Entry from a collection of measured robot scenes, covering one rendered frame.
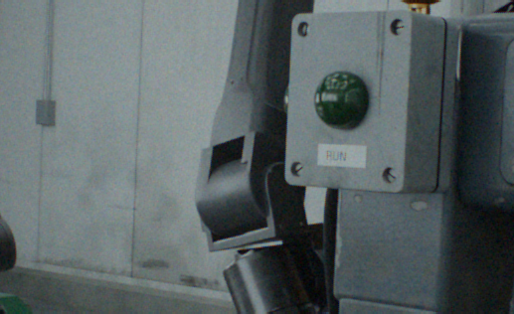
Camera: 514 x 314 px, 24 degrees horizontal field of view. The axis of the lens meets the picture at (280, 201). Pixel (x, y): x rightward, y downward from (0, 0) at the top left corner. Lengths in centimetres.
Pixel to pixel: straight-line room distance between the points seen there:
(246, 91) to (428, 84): 35
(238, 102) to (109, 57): 750
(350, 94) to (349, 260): 11
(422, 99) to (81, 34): 809
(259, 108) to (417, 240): 30
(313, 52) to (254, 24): 34
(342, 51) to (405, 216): 10
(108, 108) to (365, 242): 777
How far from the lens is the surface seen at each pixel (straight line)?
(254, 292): 89
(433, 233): 63
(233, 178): 90
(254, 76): 93
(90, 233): 853
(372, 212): 65
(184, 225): 787
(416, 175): 59
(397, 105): 59
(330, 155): 61
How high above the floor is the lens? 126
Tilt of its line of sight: 3 degrees down
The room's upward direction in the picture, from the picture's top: 3 degrees clockwise
